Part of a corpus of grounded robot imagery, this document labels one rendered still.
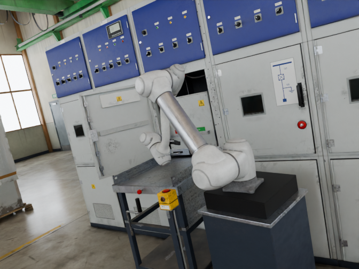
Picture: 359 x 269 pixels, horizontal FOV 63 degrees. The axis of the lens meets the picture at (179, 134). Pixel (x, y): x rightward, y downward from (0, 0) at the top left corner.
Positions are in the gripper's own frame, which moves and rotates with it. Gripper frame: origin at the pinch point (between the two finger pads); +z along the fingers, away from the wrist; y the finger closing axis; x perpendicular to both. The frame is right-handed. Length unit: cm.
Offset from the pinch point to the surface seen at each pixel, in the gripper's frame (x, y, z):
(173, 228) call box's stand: -56, 39, -55
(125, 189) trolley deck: -37, -17, -40
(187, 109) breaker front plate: 30.2, 2.2, 12.4
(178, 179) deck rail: -29, 28, -36
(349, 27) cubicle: 60, 128, -3
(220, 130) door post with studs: 9.4, 32.1, 15.3
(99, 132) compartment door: 10, -59, -33
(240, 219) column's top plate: -48, 78, -52
